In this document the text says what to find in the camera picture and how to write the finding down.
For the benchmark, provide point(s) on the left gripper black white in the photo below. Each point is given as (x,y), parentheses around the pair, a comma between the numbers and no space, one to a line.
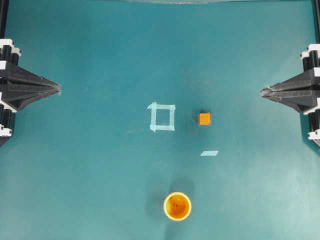
(15,97)

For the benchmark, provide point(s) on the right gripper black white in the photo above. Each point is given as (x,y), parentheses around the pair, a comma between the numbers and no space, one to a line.
(302,92)

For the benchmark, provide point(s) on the orange plastic cup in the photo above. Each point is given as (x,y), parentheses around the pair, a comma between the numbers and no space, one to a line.
(177,206)

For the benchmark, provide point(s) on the orange cube block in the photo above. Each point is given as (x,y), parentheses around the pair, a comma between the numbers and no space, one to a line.
(204,119)

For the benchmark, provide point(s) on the light blue tape strip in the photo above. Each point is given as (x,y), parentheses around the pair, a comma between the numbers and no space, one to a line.
(209,153)

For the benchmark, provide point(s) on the light blue tape square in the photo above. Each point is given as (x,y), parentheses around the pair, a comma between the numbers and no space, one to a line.
(162,117)

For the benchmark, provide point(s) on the black left frame post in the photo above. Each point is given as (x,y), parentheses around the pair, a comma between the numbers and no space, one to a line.
(4,6)

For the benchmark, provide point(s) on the black frame post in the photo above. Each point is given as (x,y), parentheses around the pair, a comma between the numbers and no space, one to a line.
(4,6)
(316,17)

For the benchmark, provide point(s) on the black right frame post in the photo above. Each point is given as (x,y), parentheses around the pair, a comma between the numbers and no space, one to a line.
(316,17)

